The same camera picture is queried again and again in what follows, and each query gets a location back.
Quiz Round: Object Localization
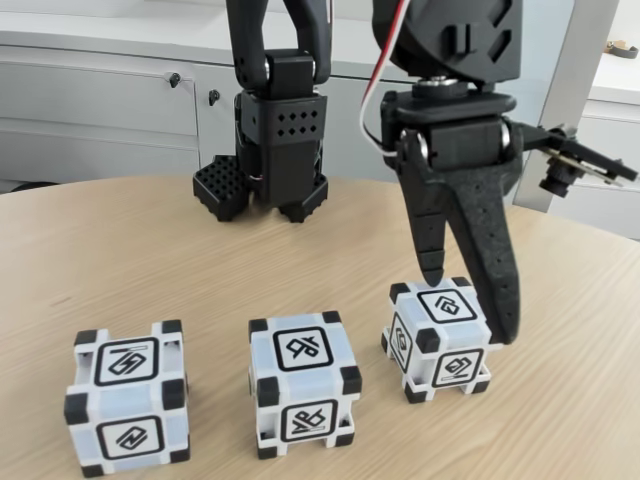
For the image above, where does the white cube with house print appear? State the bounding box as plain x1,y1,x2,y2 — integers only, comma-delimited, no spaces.
380,276,508,405

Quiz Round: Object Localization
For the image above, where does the white cube with crossed print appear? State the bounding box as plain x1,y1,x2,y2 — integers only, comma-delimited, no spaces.
248,310,363,461

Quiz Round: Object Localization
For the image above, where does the white low cabinet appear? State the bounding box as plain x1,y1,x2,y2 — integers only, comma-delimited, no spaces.
0,27,424,194

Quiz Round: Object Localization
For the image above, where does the red white black servo cable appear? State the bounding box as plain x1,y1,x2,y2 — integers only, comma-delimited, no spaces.
360,0,409,157

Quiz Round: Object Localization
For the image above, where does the grey and brown ring object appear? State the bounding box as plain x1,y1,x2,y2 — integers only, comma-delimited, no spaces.
606,39,639,58

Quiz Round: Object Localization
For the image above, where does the white cube with zigzag print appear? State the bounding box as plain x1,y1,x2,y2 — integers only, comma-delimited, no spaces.
63,319,192,479

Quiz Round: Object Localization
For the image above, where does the grey partition post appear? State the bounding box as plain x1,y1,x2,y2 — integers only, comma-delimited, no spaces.
512,0,617,209

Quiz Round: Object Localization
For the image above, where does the white drawer unit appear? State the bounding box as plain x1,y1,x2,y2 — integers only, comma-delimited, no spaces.
552,49,640,236

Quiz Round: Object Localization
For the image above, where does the black gripper camera module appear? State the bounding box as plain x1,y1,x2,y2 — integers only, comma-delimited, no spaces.
519,122,640,199

